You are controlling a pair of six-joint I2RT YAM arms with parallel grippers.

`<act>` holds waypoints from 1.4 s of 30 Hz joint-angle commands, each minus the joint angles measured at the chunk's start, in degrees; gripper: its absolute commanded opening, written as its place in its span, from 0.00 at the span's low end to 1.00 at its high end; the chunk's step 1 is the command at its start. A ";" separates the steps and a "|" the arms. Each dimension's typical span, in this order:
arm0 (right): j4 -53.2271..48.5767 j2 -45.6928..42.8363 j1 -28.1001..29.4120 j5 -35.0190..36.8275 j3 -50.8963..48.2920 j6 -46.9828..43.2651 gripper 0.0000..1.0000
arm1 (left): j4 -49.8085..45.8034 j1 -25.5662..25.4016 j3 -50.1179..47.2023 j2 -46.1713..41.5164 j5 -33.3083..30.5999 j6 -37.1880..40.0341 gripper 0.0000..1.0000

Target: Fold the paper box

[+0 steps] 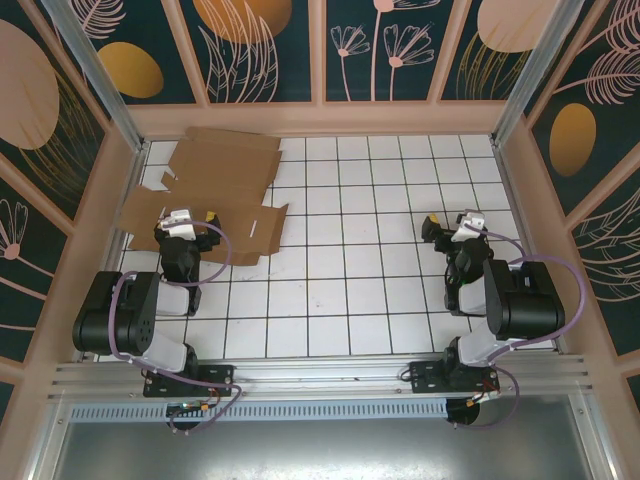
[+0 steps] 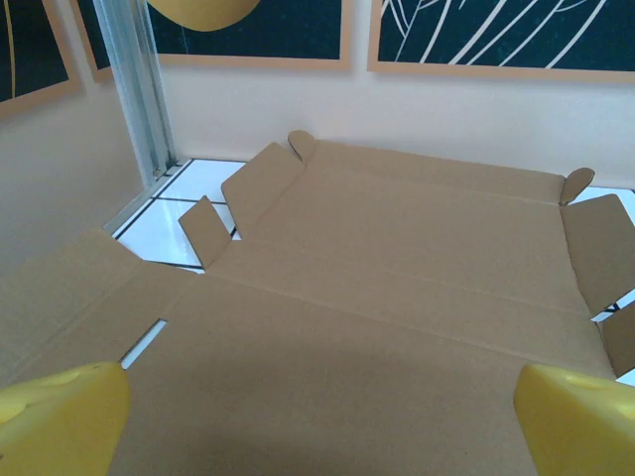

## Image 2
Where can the dark panel with orange oval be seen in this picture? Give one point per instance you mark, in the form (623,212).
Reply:
(297,30)

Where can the dark panel orange circle leaves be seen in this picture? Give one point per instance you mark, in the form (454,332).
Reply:
(546,30)

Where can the dark panel single pink flower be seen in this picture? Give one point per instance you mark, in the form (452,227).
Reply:
(35,49)

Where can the brown cardboard box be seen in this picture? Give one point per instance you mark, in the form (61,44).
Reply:
(347,297)

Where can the aluminium corner post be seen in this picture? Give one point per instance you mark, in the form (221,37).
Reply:
(136,99)

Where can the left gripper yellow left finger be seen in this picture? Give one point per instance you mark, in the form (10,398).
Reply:
(54,426)

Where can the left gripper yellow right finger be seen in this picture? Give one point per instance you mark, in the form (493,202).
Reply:
(580,431)

